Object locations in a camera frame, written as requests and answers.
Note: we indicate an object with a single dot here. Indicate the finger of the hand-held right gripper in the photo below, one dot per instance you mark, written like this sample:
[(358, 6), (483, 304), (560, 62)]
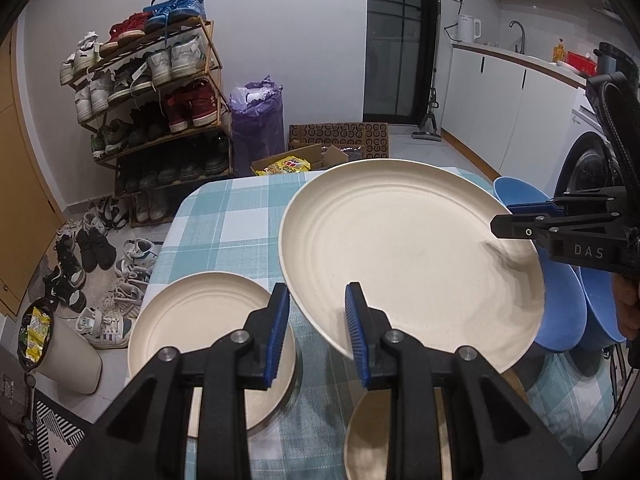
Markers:
[(535, 208), (520, 225)]

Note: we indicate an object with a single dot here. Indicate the wooden shoe rack with shoes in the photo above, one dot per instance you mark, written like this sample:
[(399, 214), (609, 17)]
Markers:
[(180, 55)]

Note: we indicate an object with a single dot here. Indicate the black framed glass door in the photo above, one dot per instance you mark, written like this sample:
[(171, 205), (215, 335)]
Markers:
[(400, 60)]

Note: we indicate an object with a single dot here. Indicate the red box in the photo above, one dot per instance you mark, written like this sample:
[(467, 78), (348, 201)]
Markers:
[(580, 62)]

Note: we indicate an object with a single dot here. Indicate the large beige plate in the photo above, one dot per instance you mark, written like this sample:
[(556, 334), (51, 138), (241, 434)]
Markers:
[(400, 250)]

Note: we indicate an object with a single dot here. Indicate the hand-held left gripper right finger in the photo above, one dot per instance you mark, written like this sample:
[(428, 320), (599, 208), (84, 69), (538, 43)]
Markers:
[(356, 332)]

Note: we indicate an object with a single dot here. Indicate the blue bowl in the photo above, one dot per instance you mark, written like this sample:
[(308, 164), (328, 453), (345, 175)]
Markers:
[(560, 300), (602, 310)]

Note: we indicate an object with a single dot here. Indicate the teal checked tablecloth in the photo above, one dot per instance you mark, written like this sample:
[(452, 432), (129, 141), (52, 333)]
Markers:
[(240, 220)]

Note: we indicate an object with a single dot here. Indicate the black white striped mat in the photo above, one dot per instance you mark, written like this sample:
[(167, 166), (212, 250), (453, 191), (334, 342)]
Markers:
[(55, 435)]

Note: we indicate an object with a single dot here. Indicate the person's right hand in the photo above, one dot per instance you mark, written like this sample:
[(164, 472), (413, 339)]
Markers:
[(627, 305)]

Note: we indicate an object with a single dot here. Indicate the yellow bottle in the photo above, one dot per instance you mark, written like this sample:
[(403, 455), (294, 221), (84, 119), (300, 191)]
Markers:
[(558, 52)]

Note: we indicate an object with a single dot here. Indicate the yellow snack packet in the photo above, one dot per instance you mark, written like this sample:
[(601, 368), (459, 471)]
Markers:
[(285, 165)]

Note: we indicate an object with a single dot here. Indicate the grey floor mop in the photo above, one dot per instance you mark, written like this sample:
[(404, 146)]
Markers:
[(428, 125)]

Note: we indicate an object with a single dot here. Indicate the medium beige plate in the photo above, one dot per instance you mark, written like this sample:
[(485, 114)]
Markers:
[(200, 315)]

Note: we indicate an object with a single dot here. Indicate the open plain cardboard box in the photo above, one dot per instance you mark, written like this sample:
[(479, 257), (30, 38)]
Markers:
[(305, 152)]

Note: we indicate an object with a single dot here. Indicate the white trash bin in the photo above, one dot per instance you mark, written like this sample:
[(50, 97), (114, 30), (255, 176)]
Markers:
[(70, 355)]

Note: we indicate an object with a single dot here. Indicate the white counter cabinet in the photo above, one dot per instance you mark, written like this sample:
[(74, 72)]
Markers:
[(490, 100)]

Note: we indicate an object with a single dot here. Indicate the white washing machine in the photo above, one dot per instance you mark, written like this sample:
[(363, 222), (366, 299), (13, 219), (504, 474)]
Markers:
[(582, 160)]

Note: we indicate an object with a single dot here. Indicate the wooden door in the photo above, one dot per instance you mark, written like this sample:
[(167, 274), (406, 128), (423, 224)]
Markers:
[(20, 185)]

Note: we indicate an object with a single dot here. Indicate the white electric kettle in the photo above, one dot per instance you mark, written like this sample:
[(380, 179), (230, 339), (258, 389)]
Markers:
[(468, 30)]

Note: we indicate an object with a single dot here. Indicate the small beige plate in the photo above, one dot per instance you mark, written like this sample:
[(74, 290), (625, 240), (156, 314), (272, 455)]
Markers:
[(367, 440)]

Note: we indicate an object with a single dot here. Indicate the scattered pile of shoes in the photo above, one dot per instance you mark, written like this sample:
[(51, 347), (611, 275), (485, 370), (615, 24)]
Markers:
[(95, 250)]

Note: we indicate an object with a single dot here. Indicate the chrome kitchen faucet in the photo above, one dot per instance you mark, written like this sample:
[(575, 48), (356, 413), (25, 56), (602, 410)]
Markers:
[(521, 35)]

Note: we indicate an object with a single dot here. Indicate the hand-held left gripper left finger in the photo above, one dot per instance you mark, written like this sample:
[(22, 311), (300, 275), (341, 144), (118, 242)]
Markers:
[(277, 332)]

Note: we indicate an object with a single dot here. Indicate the purple plastic bag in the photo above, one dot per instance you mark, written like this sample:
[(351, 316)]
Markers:
[(257, 130)]

